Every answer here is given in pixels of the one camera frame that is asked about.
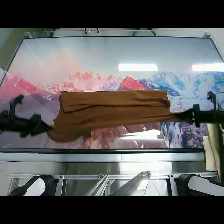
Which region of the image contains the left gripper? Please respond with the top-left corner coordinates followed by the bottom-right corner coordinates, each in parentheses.
top-left (19, 113), bottom-right (54, 138)

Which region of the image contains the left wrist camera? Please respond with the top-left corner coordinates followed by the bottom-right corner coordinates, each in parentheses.
top-left (9, 94), bottom-right (26, 115)

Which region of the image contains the silver frame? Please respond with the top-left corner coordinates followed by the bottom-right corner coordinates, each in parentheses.
top-left (0, 28), bottom-right (224, 197)

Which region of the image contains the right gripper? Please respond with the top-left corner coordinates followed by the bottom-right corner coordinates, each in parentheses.
top-left (179, 103), bottom-right (202, 128)

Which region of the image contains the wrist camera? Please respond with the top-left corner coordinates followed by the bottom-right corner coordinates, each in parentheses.
top-left (206, 90), bottom-right (218, 111)
top-left (9, 94), bottom-right (26, 115)

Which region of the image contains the cream garment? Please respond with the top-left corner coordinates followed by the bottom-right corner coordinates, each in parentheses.
top-left (202, 123), bottom-right (224, 175)

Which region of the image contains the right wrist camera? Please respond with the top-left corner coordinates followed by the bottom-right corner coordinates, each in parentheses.
top-left (206, 90), bottom-right (218, 111)

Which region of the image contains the brown shirt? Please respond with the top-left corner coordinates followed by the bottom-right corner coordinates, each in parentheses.
top-left (46, 89), bottom-right (188, 144)

